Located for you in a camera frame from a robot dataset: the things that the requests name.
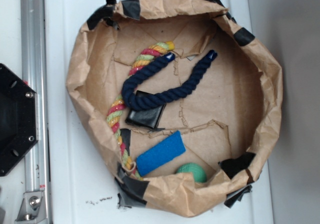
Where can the black folded square pouch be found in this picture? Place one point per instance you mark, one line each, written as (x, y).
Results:
(148, 119)

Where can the aluminium extrusion rail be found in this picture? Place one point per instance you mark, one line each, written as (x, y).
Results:
(36, 161)

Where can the blue rectangular sponge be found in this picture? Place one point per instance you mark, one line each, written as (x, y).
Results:
(162, 153)

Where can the brown paper bag bin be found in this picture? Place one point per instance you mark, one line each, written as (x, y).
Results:
(229, 124)

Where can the metal corner bracket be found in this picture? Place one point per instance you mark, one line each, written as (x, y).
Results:
(32, 210)

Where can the green rubber ball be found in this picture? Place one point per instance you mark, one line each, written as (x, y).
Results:
(196, 170)

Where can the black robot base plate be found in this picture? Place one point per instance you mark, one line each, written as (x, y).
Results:
(18, 122)

